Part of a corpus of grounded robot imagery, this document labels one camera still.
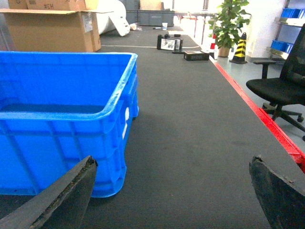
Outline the metal shelf with blue bins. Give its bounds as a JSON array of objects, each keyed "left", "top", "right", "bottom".
[{"left": 266, "top": 0, "right": 305, "bottom": 60}]

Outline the red white traffic cone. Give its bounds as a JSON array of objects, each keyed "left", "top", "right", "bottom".
[{"left": 210, "top": 33, "right": 216, "bottom": 53}]

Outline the white paper cup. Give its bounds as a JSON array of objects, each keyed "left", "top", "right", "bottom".
[{"left": 162, "top": 22, "right": 168, "bottom": 31}]

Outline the red conveyor side rail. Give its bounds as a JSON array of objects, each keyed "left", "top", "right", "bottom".
[{"left": 210, "top": 57, "right": 305, "bottom": 173}]

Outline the white foam roll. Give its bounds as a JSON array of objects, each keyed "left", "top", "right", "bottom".
[{"left": 96, "top": 0, "right": 130, "bottom": 37}]

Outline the potted green plant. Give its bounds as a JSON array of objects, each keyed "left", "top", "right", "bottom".
[{"left": 209, "top": 0, "right": 251, "bottom": 57}]

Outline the large blue plastic crate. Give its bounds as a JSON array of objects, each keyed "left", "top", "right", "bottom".
[{"left": 0, "top": 51, "right": 139, "bottom": 198}]

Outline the cardboard box on top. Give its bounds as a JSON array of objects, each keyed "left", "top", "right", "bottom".
[{"left": 8, "top": 0, "right": 98, "bottom": 11}]

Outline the grey plastic storage crate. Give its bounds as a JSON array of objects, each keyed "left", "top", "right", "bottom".
[{"left": 126, "top": 10, "right": 175, "bottom": 26}]

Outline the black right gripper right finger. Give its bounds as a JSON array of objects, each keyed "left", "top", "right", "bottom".
[{"left": 249, "top": 156, "right": 305, "bottom": 229}]

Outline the black flat box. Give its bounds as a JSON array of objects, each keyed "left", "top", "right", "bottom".
[{"left": 183, "top": 51, "right": 210, "bottom": 61}]

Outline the yellow black traffic cone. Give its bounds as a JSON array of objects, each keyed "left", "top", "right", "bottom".
[{"left": 230, "top": 32, "right": 247, "bottom": 64}]

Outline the large open cardboard box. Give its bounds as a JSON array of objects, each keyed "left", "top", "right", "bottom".
[{"left": 0, "top": 9, "right": 101, "bottom": 52}]

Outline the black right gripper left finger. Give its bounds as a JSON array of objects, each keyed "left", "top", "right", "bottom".
[{"left": 0, "top": 156, "right": 98, "bottom": 229}]

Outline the black office chair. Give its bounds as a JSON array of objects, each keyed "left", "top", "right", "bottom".
[{"left": 246, "top": 26, "right": 305, "bottom": 131}]

